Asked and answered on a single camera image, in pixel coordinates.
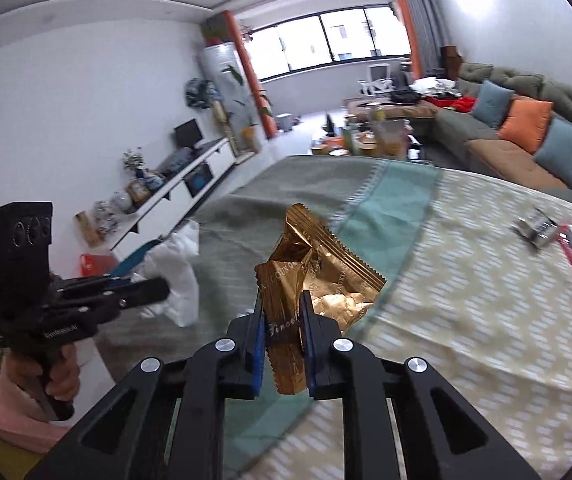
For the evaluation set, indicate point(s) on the small blue cushion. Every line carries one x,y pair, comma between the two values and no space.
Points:
490,105

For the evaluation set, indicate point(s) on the black iron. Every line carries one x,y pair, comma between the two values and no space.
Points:
330,125

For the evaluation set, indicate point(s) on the person's left forearm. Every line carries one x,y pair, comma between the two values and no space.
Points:
1,415

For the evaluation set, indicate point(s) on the wooden standing post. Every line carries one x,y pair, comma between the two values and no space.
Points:
228,130

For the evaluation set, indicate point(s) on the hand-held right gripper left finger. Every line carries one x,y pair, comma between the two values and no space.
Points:
256,360

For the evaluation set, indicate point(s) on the blue white porcelain jar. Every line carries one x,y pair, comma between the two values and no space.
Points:
153,181

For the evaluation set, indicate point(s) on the person's left hand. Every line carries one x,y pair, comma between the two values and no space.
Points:
63,375

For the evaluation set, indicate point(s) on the white black TV cabinet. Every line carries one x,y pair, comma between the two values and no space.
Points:
211,160

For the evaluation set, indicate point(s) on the yellow snack bag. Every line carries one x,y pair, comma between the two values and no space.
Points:
393,140

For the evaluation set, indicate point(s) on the white round teapot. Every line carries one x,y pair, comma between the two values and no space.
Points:
122,202

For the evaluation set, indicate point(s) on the gold foil wrapper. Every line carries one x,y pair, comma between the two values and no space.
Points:
326,270

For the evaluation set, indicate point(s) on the red plastic bag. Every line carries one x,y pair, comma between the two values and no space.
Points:
96,265

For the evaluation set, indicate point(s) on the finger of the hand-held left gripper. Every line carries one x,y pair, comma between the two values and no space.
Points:
146,292
96,285

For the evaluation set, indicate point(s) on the small potted plant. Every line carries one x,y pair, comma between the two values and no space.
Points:
214,32

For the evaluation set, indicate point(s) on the white office chair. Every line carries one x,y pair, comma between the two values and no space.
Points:
378,77

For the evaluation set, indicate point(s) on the brown wooden cabinet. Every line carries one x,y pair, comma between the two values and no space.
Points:
449,60

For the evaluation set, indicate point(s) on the white standing air conditioner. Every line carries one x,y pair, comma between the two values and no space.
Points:
221,65

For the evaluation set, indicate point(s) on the grey bag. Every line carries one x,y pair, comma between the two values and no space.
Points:
176,160

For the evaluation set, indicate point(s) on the small picture frame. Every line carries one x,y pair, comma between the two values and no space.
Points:
138,192

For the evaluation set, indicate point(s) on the cluttered coffee table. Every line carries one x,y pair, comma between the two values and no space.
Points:
326,150

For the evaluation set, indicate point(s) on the brown ottoman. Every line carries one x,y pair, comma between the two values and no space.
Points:
415,110

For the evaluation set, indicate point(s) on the grey curtain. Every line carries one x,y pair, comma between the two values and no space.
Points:
430,20

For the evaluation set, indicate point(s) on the vase with flowers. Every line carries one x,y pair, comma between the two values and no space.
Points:
133,160

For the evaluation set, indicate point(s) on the black monitor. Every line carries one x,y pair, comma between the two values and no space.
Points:
188,132

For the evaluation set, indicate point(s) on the wooden box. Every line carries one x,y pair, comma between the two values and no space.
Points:
86,227

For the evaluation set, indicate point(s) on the patterned hanging cloth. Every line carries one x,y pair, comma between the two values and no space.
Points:
201,92

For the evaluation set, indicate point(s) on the patterned tablecloth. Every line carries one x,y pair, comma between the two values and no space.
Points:
465,310

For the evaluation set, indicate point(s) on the orange curtain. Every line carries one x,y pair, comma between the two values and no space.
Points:
410,25
246,60

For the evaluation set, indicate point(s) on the large blue cushion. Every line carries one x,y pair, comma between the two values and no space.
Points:
565,152

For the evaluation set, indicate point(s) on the silver black wrapper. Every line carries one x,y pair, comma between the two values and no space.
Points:
535,227

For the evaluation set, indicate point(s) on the red cloth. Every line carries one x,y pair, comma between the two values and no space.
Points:
463,104

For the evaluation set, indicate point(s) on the orange cushion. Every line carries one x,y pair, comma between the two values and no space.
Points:
523,125

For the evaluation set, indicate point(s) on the green brown sofa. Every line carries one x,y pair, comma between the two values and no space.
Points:
450,125

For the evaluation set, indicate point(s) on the small white bin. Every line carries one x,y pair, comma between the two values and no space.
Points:
284,122

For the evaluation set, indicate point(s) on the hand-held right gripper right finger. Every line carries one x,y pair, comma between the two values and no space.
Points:
311,355

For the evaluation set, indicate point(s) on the black-framed window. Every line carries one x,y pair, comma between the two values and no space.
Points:
306,45

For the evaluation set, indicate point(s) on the bowl of wrapped candies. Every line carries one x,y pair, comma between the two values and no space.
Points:
105,217

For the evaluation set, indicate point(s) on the tall green potted plant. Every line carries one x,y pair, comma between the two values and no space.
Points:
248,135

